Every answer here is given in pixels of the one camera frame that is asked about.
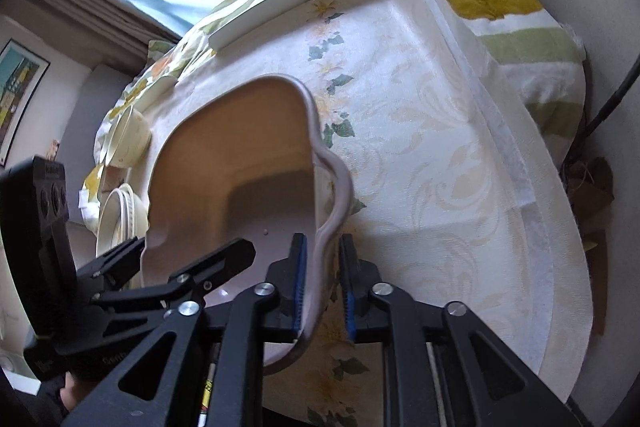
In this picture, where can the brown curtain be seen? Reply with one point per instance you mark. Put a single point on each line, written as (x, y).
(100, 17)

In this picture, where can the grey headboard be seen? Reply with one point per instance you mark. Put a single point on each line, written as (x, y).
(95, 117)

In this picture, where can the white floral tablecloth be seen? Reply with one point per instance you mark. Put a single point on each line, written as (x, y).
(425, 132)

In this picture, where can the black curved stand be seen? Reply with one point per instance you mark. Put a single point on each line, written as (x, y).
(615, 97)

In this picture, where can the yellow duck print plate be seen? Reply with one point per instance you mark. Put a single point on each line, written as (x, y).
(139, 212)

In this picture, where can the small plush toy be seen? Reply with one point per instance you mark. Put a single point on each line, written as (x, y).
(52, 152)

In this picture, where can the floral pillow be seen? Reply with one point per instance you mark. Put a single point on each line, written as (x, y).
(159, 52)

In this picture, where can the cream bowl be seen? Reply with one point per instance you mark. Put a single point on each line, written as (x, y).
(135, 142)

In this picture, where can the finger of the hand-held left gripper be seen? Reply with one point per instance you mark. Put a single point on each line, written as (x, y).
(117, 259)
(215, 264)

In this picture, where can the brown crumpled object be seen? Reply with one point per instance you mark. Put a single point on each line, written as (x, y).
(592, 192)

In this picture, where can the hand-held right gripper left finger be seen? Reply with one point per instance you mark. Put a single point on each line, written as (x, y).
(298, 287)

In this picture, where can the framed wall poster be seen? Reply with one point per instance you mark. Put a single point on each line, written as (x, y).
(20, 97)

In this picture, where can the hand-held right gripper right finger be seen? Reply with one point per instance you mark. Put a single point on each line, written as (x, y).
(348, 292)

